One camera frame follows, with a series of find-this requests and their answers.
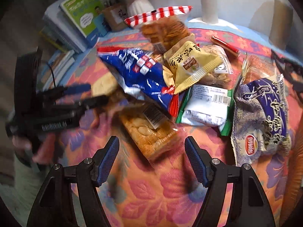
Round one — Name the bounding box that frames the sliced toast bread pack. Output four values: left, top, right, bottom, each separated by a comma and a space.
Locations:
91, 72, 119, 97

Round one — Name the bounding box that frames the blue white snack bag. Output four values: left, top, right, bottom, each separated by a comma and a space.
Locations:
97, 46, 179, 117

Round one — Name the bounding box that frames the peanut crisp cake pack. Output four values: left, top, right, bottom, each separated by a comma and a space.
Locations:
119, 103, 183, 161

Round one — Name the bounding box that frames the purple white chips bag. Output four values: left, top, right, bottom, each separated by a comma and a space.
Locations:
231, 74, 292, 166

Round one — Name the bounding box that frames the yellow snack bag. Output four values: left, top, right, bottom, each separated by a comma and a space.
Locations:
164, 40, 222, 94

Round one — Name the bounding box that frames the green white biscuit pack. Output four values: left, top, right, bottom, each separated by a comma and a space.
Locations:
176, 84, 234, 136

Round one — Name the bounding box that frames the red striped rice crust bag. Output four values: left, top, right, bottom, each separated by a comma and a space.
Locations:
124, 6, 193, 54

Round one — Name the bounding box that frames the orange cracker pack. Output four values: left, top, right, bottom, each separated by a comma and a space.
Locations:
198, 45, 233, 89

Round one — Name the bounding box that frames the person's left hand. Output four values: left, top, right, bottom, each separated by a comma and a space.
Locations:
11, 113, 107, 166

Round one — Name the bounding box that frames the stack of books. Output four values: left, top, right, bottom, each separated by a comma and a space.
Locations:
38, 0, 90, 90

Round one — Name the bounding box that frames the brown round tray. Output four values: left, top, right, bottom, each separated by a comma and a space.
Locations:
279, 141, 303, 227

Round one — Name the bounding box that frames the green cover book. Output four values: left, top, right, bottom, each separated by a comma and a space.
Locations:
60, 0, 111, 47

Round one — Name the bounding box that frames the floral woven table mat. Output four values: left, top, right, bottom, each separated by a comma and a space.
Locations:
59, 28, 293, 226

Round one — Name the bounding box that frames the brown pen holder box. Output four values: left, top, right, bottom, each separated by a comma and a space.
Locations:
101, 0, 128, 32

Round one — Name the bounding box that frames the white ribbed vase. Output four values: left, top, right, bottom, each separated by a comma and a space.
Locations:
125, 0, 154, 17

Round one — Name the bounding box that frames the white desk lamp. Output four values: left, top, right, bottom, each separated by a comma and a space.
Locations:
188, 0, 239, 30

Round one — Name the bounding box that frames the red sausage stick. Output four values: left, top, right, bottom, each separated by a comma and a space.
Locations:
210, 36, 240, 57

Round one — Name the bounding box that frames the gold thermos bottle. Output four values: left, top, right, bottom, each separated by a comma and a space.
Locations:
269, 0, 294, 50

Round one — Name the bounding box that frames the black cable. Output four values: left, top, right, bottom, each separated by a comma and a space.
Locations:
46, 61, 58, 89

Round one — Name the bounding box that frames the black plastic frame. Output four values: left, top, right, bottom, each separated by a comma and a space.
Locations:
271, 50, 302, 103

